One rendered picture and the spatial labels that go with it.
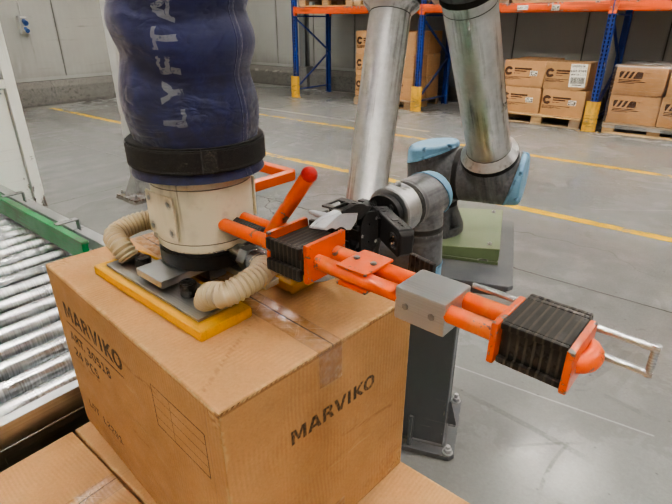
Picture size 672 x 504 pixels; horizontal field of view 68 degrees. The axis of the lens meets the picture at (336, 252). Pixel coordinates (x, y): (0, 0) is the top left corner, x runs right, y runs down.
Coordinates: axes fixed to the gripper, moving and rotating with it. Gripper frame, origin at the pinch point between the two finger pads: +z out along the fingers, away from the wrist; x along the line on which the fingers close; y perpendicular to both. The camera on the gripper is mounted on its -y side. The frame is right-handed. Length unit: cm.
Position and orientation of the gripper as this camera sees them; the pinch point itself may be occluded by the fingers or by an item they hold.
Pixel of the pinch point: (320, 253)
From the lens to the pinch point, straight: 72.3
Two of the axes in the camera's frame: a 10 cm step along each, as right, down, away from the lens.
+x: 0.0, -9.1, -4.2
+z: -6.4, 3.2, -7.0
